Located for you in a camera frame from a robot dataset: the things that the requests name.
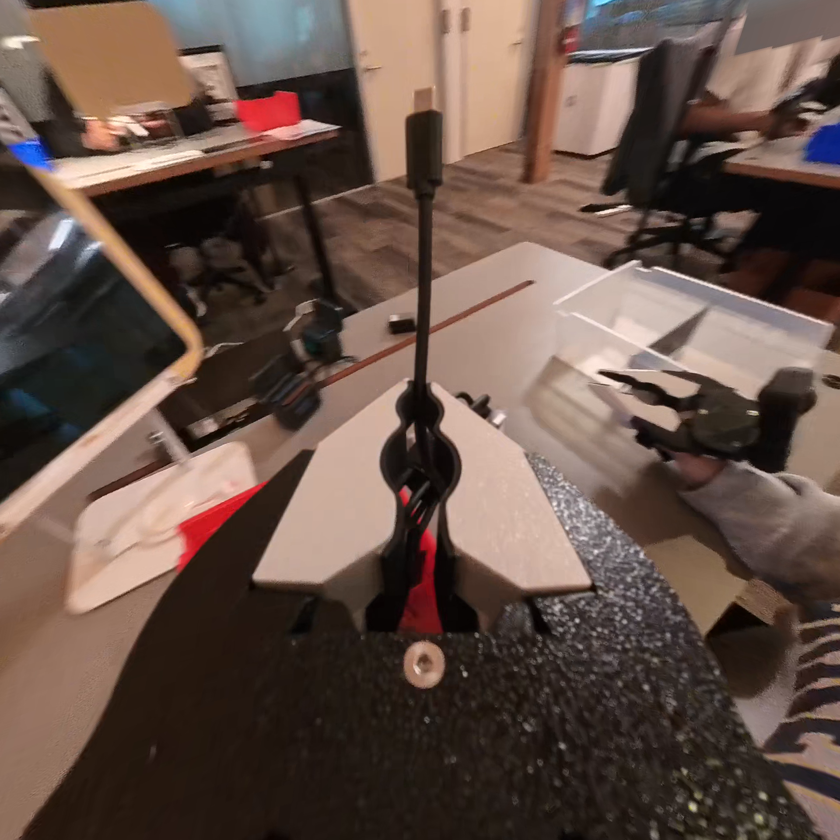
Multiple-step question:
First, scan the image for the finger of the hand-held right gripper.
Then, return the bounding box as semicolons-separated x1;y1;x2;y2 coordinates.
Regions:
597;367;708;404
630;419;700;462

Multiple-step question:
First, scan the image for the small black battery charger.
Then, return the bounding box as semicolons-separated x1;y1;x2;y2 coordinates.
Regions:
252;364;324;432

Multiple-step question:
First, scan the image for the long wooden office desk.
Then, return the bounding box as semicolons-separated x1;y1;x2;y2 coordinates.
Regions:
722;108;840;191
39;121;342;309

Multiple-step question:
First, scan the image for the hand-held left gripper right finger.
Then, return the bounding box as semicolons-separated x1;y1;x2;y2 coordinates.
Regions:
425;381;595;632

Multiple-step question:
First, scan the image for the long black usb-c cable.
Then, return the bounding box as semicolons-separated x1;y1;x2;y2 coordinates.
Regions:
384;87;509;631

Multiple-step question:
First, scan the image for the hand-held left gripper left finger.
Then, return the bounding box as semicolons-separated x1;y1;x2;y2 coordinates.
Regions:
251;379;418;632

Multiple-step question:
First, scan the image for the black office chair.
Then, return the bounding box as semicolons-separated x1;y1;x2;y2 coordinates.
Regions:
581;33;742;270

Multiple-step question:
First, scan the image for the black framed printed sign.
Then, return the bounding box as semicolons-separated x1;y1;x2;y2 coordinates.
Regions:
178;51;238;122

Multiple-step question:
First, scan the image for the large red plastic bin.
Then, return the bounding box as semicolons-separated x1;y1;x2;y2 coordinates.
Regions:
176;481;442;634

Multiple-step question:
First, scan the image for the wooden post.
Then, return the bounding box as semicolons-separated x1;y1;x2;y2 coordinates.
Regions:
521;0;568;185

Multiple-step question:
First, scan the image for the person's right forearm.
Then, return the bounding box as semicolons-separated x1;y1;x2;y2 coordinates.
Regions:
679;459;840;601

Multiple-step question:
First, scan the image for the transparent plastic box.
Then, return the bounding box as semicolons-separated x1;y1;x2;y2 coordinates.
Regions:
525;261;836;421

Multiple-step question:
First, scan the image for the white door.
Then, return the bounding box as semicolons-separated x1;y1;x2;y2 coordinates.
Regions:
346;0;460;185
441;0;536;161

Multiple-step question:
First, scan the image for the person's right hand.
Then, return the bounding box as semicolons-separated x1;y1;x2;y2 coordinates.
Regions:
676;456;726;490

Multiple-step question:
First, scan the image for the wood framed tablet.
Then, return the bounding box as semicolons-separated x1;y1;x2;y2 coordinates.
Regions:
0;141;204;526

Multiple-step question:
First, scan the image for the white cabinet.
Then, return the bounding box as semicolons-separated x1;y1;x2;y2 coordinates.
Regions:
554;49;647;158

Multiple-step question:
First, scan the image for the small red plastic bin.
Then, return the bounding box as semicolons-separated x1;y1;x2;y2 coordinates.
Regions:
234;91;303;132

